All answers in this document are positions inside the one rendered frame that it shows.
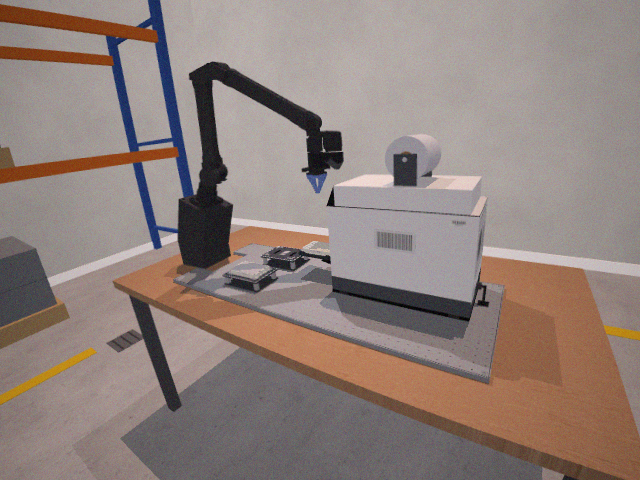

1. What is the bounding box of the white cylinder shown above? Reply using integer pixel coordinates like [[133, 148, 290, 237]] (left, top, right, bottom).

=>
[[385, 134, 441, 179]]

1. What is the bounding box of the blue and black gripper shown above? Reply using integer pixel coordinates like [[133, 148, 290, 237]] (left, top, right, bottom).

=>
[[302, 151, 330, 193]]

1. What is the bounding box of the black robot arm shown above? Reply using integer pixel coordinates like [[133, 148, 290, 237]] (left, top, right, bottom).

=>
[[189, 62, 344, 208]]

